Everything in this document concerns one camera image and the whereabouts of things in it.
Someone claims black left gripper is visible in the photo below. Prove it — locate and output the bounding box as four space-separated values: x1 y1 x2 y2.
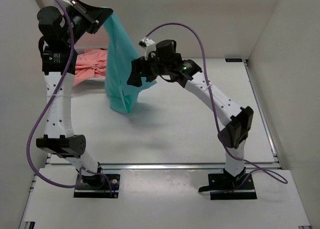
66 0 115 38

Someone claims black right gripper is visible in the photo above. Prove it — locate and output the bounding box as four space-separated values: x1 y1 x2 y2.
127 53 171 89

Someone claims teal t shirt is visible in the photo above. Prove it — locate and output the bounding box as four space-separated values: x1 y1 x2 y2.
103 12 157 114

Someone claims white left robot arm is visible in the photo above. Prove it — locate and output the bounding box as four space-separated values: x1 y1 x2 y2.
36 0 113 188

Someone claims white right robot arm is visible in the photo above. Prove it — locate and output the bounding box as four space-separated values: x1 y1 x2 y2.
127 37 254 189

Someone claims white plastic basket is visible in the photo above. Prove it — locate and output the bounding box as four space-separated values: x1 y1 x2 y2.
73 46 109 85

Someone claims salmon pink t shirt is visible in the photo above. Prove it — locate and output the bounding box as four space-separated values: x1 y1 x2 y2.
71 48 110 88

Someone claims blue label sticker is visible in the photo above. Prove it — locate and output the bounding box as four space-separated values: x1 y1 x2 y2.
225 58 243 63

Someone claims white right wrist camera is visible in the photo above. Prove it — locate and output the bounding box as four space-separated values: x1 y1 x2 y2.
138 37 156 60

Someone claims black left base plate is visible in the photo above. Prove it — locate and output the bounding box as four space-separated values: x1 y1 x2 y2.
73 173 121 199

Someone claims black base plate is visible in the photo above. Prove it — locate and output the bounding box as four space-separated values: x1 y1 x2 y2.
198 173 258 201
73 173 121 199

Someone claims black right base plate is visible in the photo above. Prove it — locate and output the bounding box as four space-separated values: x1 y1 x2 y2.
198 173 258 201

